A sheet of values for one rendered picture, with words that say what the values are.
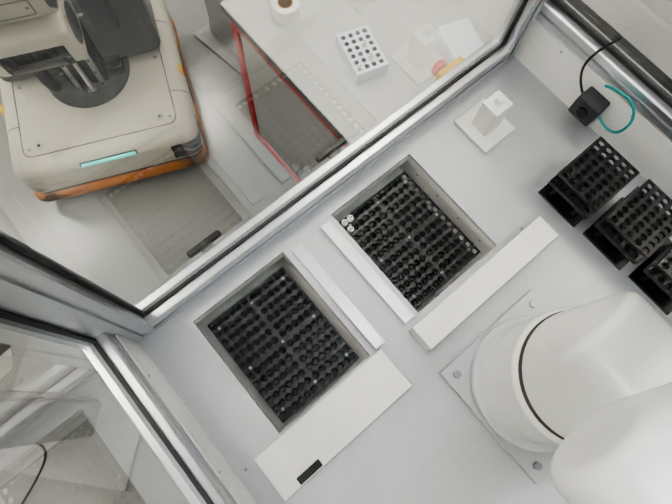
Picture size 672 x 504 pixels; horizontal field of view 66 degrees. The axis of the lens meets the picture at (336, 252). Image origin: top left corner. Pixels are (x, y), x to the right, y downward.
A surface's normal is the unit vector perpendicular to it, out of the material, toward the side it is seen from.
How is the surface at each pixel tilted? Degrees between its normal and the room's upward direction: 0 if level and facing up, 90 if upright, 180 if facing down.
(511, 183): 0
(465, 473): 0
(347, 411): 0
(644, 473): 13
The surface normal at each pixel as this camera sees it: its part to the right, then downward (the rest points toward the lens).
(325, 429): 0.04, -0.29
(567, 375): -0.72, 0.50
